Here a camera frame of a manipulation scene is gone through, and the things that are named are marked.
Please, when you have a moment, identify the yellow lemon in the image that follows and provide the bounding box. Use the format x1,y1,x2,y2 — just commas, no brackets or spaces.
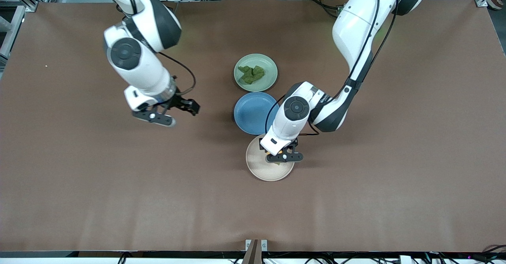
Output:
266,149,284,166

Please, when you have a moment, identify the light green plate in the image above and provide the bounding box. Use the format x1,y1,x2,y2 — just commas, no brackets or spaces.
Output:
234,53,278,92

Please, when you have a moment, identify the green lettuce leaf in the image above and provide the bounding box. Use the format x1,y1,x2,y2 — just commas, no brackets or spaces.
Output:
238,65,266,85

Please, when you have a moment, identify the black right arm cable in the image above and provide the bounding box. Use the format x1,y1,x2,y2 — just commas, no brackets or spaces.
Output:
158,53,197,96

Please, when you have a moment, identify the blue plate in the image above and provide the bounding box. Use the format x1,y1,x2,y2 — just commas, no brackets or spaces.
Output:
234,92,281,135

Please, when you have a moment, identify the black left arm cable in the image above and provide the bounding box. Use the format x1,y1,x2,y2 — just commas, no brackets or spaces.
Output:
265,0,398,136

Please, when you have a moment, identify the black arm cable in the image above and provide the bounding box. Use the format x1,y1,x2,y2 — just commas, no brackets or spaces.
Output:
265,0,398,136
158,53,197,96

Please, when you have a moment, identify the beige plate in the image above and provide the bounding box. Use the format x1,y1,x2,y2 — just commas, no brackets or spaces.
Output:
245,134,296,182

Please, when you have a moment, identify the upright aluminium frame post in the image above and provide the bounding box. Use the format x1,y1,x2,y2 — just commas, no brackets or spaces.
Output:
0,5,26,73

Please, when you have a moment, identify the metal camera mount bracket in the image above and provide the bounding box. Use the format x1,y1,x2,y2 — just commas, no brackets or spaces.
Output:
245,239,268,264

